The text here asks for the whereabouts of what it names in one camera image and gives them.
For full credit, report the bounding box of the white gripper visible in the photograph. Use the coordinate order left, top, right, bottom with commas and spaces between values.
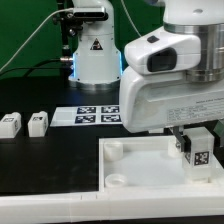
119, 67, 224, 152

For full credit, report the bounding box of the white square table top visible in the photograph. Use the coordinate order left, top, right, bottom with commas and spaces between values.
99, 136, 224, 195

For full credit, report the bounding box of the sheet with four tags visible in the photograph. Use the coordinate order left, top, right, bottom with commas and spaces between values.
50, 105, 121, 127

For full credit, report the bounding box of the white L-shaped obstacle fence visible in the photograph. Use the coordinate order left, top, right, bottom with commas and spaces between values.
0, 184, 224, 224

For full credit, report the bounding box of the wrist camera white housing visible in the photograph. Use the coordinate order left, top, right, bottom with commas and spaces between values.
124, 27, 201, 75

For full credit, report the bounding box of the grey cable right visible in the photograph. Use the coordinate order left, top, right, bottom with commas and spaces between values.
120, 0, 142, 38

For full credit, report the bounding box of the grey cable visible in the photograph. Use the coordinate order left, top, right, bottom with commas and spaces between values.
0, 8, 75, 73
120, 0, 142, 38

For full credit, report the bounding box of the black camera stand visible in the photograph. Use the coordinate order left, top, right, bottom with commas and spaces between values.
53, 0, 83, 80

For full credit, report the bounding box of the black cable left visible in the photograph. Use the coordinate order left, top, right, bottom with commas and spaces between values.
0, 58, 73, 78

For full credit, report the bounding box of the grey cable left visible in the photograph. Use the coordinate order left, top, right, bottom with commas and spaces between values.
0, 8, 75, 73

